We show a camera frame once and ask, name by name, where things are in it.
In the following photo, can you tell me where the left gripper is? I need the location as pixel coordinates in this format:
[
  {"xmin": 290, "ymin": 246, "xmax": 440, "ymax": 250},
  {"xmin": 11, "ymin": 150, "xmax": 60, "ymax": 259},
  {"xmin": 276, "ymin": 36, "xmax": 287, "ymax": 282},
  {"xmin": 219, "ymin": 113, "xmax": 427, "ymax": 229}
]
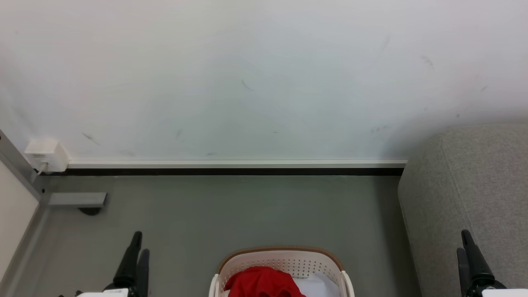
[{"xmin": 58, "ymin": 231, "xmax": 150, "ymax": 297}]

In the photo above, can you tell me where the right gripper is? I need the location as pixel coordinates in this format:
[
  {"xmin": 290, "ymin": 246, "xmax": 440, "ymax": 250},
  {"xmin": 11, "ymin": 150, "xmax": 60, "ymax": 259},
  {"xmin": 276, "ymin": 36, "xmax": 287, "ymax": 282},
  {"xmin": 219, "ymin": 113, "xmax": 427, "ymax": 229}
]
[{"xmin": 456, "ymin": 230, "xmax": 528, "ymax": 297}]

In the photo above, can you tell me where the red garment striped collar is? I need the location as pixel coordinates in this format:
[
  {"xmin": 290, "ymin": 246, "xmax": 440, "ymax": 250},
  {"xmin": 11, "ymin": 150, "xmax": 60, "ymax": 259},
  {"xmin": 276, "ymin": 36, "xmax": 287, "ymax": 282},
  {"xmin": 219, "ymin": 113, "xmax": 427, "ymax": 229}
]
[{"xmin": 223, "ymin": 266, "xmax": 307, "ymax": 297}]

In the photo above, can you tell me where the white laundry basket brown rim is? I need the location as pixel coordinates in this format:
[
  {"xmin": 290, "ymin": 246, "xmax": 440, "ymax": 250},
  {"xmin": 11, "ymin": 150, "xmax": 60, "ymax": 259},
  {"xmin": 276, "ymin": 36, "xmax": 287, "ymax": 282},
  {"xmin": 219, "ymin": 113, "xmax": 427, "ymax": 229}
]
[{"xmin": 208, "ymin": 246, "xmax": 355, "ymax": 297}]

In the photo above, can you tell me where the grey fabric sofa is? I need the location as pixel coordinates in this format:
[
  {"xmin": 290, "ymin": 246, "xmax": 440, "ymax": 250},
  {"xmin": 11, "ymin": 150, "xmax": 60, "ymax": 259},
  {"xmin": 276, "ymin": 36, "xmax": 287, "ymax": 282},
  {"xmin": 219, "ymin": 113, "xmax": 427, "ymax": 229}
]
[{"xmin": 397, "ymin": 124, "xmax": 528, "ymax": 297}]

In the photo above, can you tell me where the white and black baseboard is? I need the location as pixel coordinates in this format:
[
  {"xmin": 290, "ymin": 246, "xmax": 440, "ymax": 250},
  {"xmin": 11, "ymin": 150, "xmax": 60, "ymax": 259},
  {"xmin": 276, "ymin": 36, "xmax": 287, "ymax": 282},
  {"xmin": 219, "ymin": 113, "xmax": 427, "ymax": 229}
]
[{"xmin": 66, "ymin": 160, "xmax": 408, "ymax": 177}]

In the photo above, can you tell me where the white garment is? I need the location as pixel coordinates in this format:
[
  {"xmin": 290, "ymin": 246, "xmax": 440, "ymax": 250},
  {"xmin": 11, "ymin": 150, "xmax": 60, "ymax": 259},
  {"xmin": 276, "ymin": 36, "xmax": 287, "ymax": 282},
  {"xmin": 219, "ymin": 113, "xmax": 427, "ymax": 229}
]
[{"xmin": 294, "ymin": 272, "xmax": 342, "ymax": 297}]

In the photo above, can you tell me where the grey metal floor bracket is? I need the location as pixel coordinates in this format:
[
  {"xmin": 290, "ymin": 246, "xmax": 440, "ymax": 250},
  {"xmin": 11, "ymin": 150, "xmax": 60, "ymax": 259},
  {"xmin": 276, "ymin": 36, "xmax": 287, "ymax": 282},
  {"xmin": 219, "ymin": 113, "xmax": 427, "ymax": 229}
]
[{"xmin": 48, "ymin": 192, "xmax": 108, "ymax": 216}]

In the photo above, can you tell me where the white panel grey frame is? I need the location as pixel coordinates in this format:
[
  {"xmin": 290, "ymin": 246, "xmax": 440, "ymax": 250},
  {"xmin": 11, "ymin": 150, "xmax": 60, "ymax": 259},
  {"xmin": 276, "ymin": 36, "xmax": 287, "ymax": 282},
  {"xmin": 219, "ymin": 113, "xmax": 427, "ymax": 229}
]
[{"xmin": 0, "ymin": 130, "xmax": 51, "ymax": 289}]

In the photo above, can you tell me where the white wall outlet box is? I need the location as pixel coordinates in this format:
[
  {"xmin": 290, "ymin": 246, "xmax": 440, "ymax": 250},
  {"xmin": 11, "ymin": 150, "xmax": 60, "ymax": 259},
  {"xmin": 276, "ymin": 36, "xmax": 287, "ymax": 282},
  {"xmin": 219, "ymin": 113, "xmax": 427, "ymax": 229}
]
[{"xmin": 24, "ymin": 138, "xmax": 69, "ymax": 174}]

